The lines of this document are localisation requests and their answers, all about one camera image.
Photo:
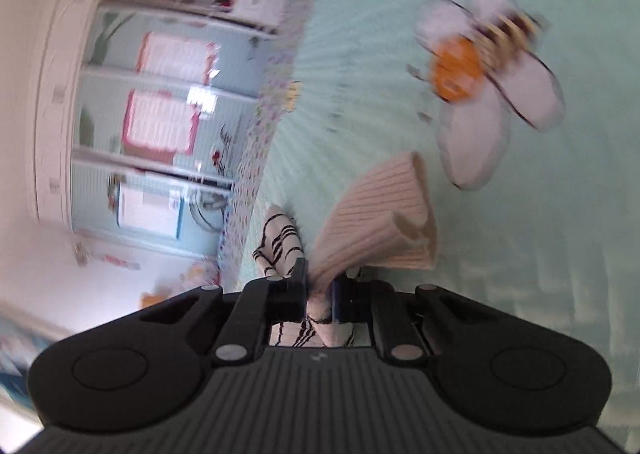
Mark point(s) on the pink bordered poster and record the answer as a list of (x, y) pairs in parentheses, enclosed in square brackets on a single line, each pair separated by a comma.
[(160, 121)]

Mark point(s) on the blue bordered wall chart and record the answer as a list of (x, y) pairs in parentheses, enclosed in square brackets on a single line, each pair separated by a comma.
[(147, 209)]

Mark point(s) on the white black-striped knit sweater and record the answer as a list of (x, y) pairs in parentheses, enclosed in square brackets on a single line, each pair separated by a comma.
[(380, 214)]

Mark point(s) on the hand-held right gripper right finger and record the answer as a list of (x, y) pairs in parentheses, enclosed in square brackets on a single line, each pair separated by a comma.
[(337, 301)]

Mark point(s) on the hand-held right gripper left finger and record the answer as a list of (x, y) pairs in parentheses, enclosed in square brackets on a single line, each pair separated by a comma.
[(290, 299)]

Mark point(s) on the mint bee print bedspread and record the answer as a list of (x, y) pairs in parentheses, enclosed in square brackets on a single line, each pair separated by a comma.
[(550, 234)]

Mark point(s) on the orange bordered poster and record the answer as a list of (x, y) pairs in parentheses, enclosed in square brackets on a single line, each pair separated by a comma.
[(175, 59)]

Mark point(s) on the wall lamp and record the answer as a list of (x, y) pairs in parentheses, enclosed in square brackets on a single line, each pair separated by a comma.
[(82, 255)]

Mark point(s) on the heart print bed sheet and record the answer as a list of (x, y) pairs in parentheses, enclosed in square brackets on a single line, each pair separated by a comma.
[(260, 134)]

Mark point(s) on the sliding door wardrobe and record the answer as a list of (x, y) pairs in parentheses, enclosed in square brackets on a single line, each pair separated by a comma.
[(100, 144)]

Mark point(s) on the red hanging knot ornament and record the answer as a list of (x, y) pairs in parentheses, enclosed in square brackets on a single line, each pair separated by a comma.
[(120, 261)]

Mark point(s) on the white overhead cabinets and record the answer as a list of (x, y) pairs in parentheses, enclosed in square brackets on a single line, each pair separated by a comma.
[(55, 84)]

